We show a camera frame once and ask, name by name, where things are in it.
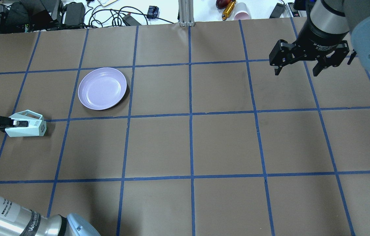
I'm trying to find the mint hexagonal cup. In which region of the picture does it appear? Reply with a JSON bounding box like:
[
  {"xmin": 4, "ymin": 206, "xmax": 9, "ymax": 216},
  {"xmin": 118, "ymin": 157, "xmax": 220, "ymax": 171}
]
[{"xmin": 5, "ymin": 109, "xmax": 47, "ymax": 137}]

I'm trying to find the pink white mug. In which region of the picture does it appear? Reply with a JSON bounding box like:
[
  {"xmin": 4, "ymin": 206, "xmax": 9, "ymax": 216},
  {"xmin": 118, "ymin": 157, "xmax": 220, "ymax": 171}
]
[{"xmin": 233, "ymin": 2, "xmax": 251, "ymax": 20}]

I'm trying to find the gold metal cylinder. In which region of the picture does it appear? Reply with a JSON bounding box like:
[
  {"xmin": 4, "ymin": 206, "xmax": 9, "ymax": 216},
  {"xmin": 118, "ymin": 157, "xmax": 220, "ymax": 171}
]
[{"xmin": 221, "ymin": 0, "xmax": 236, "ymax": 21}]

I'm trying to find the small blue usb device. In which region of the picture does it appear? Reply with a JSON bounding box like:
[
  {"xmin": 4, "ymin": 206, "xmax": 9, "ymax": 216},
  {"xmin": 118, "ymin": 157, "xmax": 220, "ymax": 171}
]
[{"xmin": 146, "ymin": 6, "xmax": 159, "ymax": 20}]

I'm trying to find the black power adapter brick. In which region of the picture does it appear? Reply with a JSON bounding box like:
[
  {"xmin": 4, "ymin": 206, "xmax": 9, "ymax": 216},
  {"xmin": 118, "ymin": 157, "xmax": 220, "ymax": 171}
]
[{"xmin": 269, "ymin": 3, "xmax": 285, "ymax": 18}]

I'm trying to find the lilac round plate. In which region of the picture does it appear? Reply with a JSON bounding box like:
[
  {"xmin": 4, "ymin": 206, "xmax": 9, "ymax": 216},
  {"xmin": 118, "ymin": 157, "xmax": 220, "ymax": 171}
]
[{"xmin": 77, "ymin": 67, "xmax": 127, "ymax": 110}]

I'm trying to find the aluminium frame post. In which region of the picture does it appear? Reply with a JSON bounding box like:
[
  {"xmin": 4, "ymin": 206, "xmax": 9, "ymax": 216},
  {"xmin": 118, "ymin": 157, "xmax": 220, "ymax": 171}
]
[{"xmin": 178, "ymin": 0, "xmax": 194, "ymax": 27}]

